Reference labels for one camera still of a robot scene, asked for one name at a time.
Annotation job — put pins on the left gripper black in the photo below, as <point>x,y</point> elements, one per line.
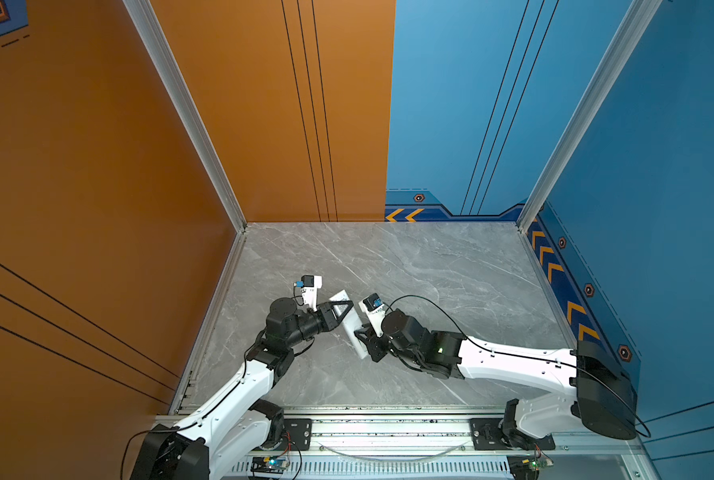
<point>326,318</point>

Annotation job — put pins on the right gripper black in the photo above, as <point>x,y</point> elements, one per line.
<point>371,342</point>

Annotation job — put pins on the white remote control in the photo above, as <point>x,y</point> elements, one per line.
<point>350,324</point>

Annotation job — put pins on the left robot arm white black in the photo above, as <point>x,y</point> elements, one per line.
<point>237,419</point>

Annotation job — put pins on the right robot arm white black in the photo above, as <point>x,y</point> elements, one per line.
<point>582,387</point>

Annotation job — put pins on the left circuit board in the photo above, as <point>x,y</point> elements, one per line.
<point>269,466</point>

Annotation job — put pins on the circuit board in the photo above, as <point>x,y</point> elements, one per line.
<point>269,466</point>
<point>524,468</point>

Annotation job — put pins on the right circuit board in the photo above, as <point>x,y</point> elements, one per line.
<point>524,468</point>

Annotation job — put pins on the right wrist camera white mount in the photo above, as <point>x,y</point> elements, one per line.
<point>373,309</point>

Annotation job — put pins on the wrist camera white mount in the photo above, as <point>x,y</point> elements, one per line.
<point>373,309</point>
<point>305,291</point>

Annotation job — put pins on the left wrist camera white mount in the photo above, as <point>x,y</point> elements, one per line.
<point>305,291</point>

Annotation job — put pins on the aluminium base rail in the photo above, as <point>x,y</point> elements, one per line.
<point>423,431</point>

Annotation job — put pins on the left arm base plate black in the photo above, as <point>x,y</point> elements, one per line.
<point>294,432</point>

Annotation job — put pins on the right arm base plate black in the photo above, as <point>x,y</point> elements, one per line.
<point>496,434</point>

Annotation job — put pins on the white slotted cable duct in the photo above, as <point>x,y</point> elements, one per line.
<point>331,467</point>

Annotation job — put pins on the left aluminium corner post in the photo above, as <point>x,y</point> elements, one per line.
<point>150,31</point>

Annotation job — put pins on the aluminium corner post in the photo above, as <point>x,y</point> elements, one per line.
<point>150,31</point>
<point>625,40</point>

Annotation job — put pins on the right aluminium corner post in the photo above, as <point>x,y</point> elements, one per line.
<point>625,40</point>

